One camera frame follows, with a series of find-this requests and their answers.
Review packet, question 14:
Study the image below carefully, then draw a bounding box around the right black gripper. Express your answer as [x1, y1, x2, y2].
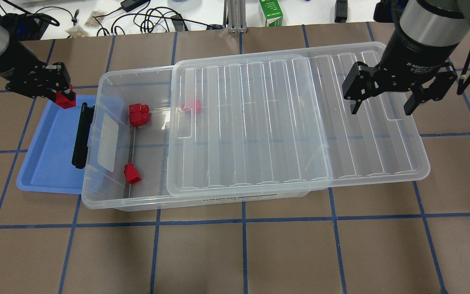
[341, 31, 458, 116]

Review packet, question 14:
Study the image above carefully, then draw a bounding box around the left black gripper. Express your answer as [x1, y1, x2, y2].
[0, 39, 72, 102]

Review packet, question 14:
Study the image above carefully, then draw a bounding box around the red block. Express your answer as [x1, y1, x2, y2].
[129, 103, 150, 114]
[54, 85, 76, 109]
[181, 99, 202, 113]
[124, 163, 142, 185]

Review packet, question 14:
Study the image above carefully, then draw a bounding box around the clear plastic storage box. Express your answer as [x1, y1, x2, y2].
[82, 66, 316, 212]

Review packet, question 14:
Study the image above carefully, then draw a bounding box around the clear plastic box lid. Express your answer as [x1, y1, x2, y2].
[166, 42, 430, 198]

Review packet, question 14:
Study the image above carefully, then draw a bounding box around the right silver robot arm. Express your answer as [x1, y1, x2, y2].
[342, 0, 470, 116]

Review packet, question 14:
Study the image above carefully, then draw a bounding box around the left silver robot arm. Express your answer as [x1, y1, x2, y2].
[0, 25, 76, 109]

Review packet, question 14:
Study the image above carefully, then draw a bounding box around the blue plastic tray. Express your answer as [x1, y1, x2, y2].
[16, 94, 124, 195]

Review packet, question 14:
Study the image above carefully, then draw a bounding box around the red block under lid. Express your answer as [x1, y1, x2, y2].
[124, 163, 142, 185]

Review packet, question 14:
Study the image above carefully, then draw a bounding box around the red block by lid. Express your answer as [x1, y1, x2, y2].
[181, 99, 202, 113]

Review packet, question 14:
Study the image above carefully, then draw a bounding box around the black marker pen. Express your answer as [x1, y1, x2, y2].
[71, 102, 95, 169]

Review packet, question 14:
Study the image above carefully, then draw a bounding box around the black power adapter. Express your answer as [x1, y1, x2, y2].
[120, 0, 151, 12]

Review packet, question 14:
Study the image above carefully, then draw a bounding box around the green white carton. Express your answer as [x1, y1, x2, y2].
[258, 0, 284, 27]

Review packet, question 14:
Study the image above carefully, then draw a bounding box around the aluminium frame post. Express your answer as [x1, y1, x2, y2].
[223, 0, 248, 33]

